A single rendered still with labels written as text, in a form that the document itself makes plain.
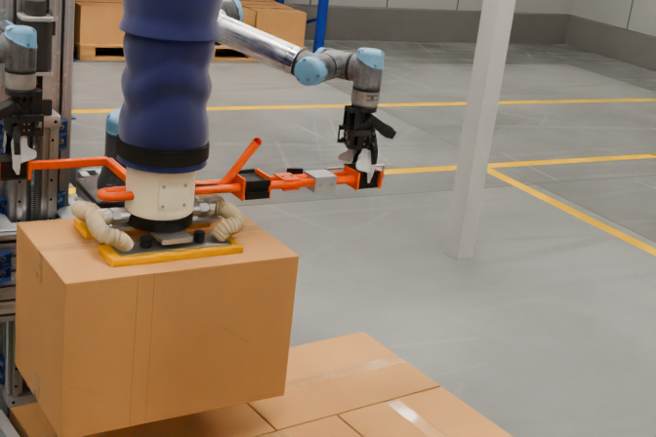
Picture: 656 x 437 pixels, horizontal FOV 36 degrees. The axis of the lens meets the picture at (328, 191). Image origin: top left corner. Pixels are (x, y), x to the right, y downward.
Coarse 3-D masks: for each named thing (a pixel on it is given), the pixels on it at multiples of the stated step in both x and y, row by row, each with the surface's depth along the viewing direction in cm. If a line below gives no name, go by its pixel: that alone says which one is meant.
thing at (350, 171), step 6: (348, 168) 278; (354, 168) 278; (348, 174) 278; (354, 174) 275; (360, 174) 275; (366, 174) 276; (378, 174) 279; (354, 180) 275; (360, 180) 277; (366, 180) 278; (372, 180) 279; (378, 180) 279; (354, 186) 276; (360, 186) 276; (366, 186) 277; (372, 186) 279; (378, 186) 279
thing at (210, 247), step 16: (144, 240) 239; (192, 240) 248; (208, 240) 249; (112, 256) 234; (128, 256) 235; (144, 256) 236; (160, 256) 238; (176, 256) 240; (192, 256) 243; (208, 256) 245
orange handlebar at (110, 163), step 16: (32, 160) 257; (48, 160) 258; (64, 160) 260; (80, 160) 262; (96, 160) 264; (112, 160) 265; (272, 176) 267; (288, 176) 267; (304, 176) 271; (352, 176) 276; (112, 192) 240; (128, 192) 242; (208, 192) 253; (224, 192) 255
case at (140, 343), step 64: (64, 256) 236; (256, 256) 249; (64, 320) 224; (128, 320) 233; (192, 320) 242; (256, 320) 252; (64, 384) 229; (128, 384) 238; (192, 384) 248; (256, 384) 259
